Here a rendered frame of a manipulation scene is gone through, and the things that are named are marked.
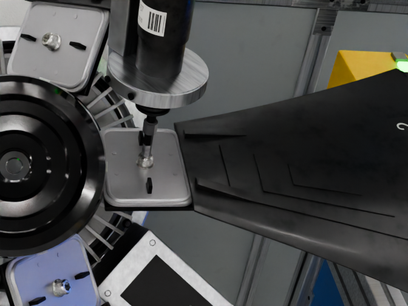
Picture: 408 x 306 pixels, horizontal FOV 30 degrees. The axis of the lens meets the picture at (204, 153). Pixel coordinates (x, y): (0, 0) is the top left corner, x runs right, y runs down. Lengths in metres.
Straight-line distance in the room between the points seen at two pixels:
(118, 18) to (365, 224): 0.24
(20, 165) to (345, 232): 0.24
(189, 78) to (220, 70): 0.88
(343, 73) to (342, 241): 0.46
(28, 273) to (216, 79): 0.91
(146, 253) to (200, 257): 1.05
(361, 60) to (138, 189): 0.52
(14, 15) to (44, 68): 0.23
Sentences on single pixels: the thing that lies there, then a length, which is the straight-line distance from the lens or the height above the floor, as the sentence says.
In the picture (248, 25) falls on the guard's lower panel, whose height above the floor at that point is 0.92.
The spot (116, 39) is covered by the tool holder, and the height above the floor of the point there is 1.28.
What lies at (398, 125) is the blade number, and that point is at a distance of 0.66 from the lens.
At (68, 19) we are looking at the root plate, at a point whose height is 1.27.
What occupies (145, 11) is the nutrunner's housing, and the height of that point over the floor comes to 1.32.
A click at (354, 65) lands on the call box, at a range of 0.99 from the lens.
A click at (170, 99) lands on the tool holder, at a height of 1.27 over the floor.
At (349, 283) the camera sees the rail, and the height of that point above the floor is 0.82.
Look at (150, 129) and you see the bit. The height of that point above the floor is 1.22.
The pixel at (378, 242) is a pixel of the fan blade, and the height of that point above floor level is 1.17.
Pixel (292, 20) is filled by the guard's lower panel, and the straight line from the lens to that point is 1.38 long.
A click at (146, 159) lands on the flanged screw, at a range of 0.57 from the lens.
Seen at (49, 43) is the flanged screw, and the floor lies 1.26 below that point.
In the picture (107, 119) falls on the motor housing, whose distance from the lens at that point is 0.68.
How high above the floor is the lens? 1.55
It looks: 38 degrees down
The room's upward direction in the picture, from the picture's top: 11 degrees clockwise
